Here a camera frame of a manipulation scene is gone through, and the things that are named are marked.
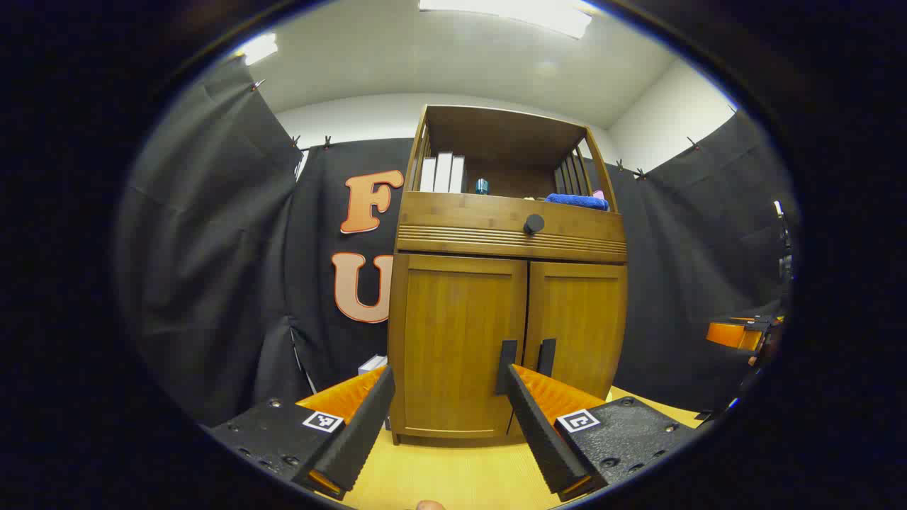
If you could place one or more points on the blue towel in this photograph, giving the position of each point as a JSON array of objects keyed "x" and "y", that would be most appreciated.
[{"x": 577, "y": 202}]

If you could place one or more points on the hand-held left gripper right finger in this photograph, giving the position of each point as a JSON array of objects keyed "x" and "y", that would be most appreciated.
[{"x": 542, "y": 439}]

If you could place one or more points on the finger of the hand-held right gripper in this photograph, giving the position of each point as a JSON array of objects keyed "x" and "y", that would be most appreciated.
[{"x": 733, "y": 334}]

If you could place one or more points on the black backdrop cloth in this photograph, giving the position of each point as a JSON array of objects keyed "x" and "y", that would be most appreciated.
[{"x": 212, "y": 248}]

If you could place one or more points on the teal cup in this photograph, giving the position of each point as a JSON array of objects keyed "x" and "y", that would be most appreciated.
[{"x": 482, "y": 187}]

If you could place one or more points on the black round drawer knob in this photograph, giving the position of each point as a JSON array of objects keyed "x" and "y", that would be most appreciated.
[{"x": 533, "y": 224}]

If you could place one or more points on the white box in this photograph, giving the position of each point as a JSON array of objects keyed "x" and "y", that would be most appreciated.
[{"x": 372, "y": 365}]

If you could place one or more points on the wooden double-door shoe cabinet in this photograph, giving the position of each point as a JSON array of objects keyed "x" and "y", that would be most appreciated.
[{"x": 510, "y": 134}]

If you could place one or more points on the wooden cabinet drawer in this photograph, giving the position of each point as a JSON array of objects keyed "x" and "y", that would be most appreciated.
[{"x": 460, "y": 212}]

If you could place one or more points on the ceiling light panel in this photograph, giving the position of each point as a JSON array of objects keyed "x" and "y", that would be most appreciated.
[
  {"x": 517, "y": 13},
  {"x": 258, "y": 48}
]

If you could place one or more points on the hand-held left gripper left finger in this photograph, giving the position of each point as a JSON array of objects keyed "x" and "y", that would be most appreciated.
[{"x": 361, "y": 435}]

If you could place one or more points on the wooden shoe cabinet door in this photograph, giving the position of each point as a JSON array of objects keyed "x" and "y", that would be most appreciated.
[
  {"x": 453, "y": 340},
  {"x": 581, "y": 319}
]

